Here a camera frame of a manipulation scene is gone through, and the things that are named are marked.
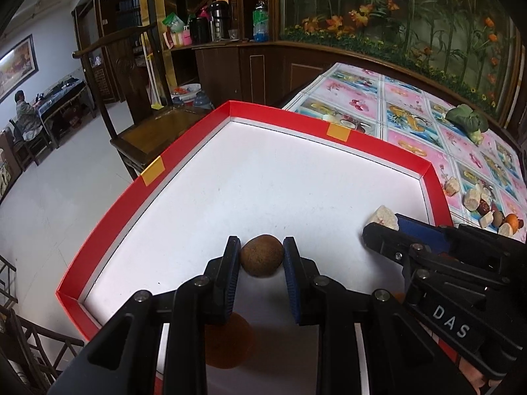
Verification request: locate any green label plastic bottle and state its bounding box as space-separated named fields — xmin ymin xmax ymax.
xmin=253 ymin=2 xmax=271 ymax=43

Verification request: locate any wooden lattice chair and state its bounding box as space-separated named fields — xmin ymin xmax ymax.
xmin=0 ymin=255 xmax=85 ymax=395

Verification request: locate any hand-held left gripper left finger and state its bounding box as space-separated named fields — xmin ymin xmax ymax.
xmin=47 ymin=236 xmax=241 ymax=395

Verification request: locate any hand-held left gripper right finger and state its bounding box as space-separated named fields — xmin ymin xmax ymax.
xmin=282 ymin=237 xmax=478 ymax=395

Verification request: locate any red shallow box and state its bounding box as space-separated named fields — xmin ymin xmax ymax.
xmin=55 ymin=99 xmax=456 ymax=395

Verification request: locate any white basin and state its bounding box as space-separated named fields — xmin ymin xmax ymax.
xmin=170 ymin=83 xmax=203 ymax=100

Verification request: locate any green bok choy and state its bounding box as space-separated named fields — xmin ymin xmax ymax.
xmin=445 ymin=104 xmax=490 ymax=145

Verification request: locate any dark wooden cabinet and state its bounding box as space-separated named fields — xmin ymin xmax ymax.
xmin=193 ymin=40 xmax=373 ymax=110

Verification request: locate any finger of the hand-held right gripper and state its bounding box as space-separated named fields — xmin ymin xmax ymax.
xmin=362 ymin=222 xmax=429 ymax=266
xmin=394 ymin=213 xmax=462 ymax=252

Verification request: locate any framed wall painting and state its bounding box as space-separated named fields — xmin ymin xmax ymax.
xmin=0 ymin=34 xmax=40 ymax=103

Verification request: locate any pink box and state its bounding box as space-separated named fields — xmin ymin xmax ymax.
xmin=165 ymin=29 xmax=193 ymax=49

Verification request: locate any pile of small food pieces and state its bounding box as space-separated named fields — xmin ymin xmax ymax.
xmin=463 ymin=183 xmax=525 ymax=237

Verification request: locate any green snack packet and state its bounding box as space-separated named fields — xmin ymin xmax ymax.
xmin=162 ymin=12 xmax=186 ymax=34

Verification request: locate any white broom handle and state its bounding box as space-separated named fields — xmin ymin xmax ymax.
xmin=141 ymin=34 xmax=164 ymax=110

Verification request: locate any white food chunk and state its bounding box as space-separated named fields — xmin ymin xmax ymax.
xmin=368 ymin=205 xmax=400 ymax=231

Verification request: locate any orange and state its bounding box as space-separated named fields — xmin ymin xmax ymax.
xmin=205 ymin=313 xmax=254 ymax=369

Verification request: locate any dark steel thermos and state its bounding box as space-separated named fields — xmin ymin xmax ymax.
xmin=208 ymin=1 xmax=230 ymax=43

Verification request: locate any dining table with dark cloth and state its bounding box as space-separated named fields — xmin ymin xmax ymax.
xmin=36 ymin=79 xmax=96 ymax=149

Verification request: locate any dark wooden chair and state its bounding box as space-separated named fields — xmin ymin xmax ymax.
xmin=73 ymin=24 xmax=215 ymax=182

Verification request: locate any artificial flower display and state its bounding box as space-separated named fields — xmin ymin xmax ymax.
xmin=279 ymin=0 xmax=524 ymax=126

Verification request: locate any black mug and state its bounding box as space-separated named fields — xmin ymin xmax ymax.
xmin=190 ymin=16 xmax=211 ymax=44

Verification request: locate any brown kiwi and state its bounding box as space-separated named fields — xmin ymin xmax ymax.
xmin=240 ymin=234 xmax=285 ymax=277

